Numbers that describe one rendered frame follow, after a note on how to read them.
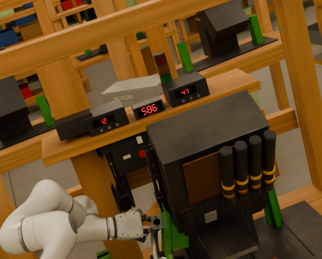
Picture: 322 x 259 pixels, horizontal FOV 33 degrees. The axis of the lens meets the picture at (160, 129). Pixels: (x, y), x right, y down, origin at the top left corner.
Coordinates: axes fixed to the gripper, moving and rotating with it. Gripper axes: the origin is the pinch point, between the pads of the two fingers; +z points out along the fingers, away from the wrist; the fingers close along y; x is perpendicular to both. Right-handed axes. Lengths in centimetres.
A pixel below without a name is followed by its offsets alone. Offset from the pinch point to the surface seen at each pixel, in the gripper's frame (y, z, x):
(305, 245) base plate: -15, 59, 0
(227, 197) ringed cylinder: -3.2, 18.0, -33.5
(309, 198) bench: 11, 79, 20
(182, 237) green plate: -7.8, 8.2, -6.1
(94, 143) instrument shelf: 31.2, -20.4, -8.8
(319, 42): 298, 317, 292
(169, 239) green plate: -8.4, 3.0, -6.9
